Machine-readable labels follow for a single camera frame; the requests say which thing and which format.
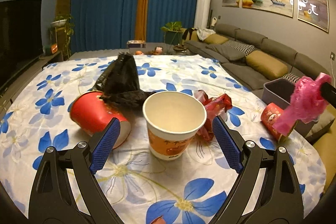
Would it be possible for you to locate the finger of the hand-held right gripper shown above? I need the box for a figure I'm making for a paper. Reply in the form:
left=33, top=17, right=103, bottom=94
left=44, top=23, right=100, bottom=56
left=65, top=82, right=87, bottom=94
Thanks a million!
left=322, top=82, right=336, bottom=109

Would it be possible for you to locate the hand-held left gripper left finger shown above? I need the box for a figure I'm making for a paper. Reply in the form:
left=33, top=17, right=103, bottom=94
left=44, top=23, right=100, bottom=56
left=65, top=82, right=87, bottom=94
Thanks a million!
left=29, top=117, right=122, bottom=224

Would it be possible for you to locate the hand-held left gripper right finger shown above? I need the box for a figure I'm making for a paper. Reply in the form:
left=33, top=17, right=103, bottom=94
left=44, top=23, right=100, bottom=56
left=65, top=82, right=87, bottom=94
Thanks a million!
left=212, top=116, right=307, bottom=224

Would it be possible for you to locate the small pink plastic bag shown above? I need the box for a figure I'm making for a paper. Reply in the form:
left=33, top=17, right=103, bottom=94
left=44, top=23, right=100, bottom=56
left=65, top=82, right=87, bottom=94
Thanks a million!
left=272, top=74, right=332, bottom=135

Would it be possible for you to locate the large red paper cup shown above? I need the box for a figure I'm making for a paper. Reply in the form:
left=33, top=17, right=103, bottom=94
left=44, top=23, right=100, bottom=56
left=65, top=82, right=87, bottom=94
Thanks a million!
left=70, top=91, right=131, bottom=149

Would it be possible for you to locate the red plastic bag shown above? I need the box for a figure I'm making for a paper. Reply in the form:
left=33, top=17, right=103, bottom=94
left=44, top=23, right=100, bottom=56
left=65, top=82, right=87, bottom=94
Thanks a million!
left=194, top=90, right=234, bottom=141

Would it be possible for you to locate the red paper cup gold rim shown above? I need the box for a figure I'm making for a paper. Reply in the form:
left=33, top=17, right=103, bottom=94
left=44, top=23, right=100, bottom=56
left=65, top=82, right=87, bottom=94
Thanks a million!
left=260, top=103, right=298, bottom=141

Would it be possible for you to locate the grey plastic bin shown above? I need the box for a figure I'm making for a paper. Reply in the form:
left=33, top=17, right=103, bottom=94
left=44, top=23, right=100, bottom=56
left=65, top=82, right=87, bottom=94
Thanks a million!
left=263, top=79, right=335, bottom=135

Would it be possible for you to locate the orange printed paper cup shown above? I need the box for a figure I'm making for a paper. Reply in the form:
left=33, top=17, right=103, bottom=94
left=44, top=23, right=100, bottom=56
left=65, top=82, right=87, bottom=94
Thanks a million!
left=142, top=91, right=207, bottom=161

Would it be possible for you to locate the black plastic bag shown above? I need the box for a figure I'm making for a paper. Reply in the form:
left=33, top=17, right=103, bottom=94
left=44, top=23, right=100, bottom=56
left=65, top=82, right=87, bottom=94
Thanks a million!
left=93, top=53, right=158, bottom=109

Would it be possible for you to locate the large patterned cushion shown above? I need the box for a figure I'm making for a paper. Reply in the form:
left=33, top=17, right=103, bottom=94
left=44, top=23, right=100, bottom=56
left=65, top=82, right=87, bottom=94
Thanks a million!
left=282, top=72, right=301, bottom=84

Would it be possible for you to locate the grey sofa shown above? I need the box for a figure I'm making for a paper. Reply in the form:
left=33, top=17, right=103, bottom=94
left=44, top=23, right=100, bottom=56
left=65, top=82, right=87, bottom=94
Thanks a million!
left=184, top=23, right=336, bottom=98

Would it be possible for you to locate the large mustard cushion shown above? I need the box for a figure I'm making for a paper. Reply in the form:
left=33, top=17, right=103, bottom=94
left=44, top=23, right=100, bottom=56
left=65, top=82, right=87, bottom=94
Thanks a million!
left=245, top=51, right=281, bottom=73

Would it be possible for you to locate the blue floral tablecloth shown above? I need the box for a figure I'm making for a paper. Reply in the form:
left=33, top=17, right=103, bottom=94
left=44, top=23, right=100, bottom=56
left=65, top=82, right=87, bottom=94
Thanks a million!
left=0, top=54, right=327, bottom=224

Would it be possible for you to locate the framed painting with glare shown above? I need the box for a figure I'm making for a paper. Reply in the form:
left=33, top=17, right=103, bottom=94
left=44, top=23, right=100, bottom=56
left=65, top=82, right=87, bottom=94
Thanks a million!
left=297, top=0, right=330, bottom=33

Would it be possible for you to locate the grey cushion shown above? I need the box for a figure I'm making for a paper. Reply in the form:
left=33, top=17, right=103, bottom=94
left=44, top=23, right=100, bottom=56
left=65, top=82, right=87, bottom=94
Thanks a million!
left=206, top=44, right=246, bottom=61

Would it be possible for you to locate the small patterned cushion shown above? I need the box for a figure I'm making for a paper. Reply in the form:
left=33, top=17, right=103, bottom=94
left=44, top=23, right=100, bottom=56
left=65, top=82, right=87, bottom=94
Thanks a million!
left=223, top=40, right=255, bottom=54

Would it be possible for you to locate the grey television cabinet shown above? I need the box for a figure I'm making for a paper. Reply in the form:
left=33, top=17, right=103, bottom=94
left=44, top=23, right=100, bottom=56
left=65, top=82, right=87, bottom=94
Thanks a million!
left=0, top=52, right=63, bottom=109

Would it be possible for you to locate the small mustard cushion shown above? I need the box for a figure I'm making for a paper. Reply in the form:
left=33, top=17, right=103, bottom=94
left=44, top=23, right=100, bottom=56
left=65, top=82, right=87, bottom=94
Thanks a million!
left=204, top=34, right=229, bottom=45

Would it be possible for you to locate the flat printed box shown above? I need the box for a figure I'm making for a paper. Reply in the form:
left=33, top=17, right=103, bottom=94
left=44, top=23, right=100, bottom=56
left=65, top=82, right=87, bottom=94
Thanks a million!
left=126, top=40, right=147, bottom=48

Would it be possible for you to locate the white cloth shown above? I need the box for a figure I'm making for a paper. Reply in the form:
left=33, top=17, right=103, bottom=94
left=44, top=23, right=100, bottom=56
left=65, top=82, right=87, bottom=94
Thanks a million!
left=197, top=28, right=216, bottom=41

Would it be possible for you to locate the wooden plant stand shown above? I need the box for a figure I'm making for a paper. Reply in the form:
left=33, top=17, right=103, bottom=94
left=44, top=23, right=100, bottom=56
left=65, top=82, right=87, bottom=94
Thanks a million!
left=51, top=27, right=71, bottom=60

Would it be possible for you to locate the black cloth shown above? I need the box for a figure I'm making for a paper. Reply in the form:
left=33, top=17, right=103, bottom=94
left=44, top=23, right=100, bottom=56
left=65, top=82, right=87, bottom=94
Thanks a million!
left=182, top=28, right=198, bottom=41

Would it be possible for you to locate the potted plant in dark pot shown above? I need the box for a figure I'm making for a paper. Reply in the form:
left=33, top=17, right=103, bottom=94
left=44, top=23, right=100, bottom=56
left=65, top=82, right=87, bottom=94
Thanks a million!
left=161, top=21, right=184, bottom=45

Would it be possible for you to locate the trailing plant in white bowl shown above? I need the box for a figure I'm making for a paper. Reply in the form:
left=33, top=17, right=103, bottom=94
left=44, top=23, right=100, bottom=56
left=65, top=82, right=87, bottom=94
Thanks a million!
left=50, top=14, right=75, bottom=59

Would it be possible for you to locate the black flat television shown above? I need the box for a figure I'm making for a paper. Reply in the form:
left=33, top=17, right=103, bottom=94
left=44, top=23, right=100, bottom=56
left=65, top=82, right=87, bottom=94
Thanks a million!
left=0, top=0, right=42, bottom=93

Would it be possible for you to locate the white standing air conditioner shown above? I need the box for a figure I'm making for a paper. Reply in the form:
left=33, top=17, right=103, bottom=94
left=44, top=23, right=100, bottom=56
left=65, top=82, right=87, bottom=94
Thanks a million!
left=194, top=0, right=212, bottom=30

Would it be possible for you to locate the orange curtain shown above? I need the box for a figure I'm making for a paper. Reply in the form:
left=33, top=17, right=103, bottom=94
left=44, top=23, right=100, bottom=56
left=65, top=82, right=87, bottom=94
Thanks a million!
left=135, top=0, right=154, bottom=42

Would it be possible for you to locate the wooden wall panel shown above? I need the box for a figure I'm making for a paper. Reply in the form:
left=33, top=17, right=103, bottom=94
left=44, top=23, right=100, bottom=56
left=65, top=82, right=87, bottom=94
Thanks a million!
left=56, top=0, right=75, bottom=52

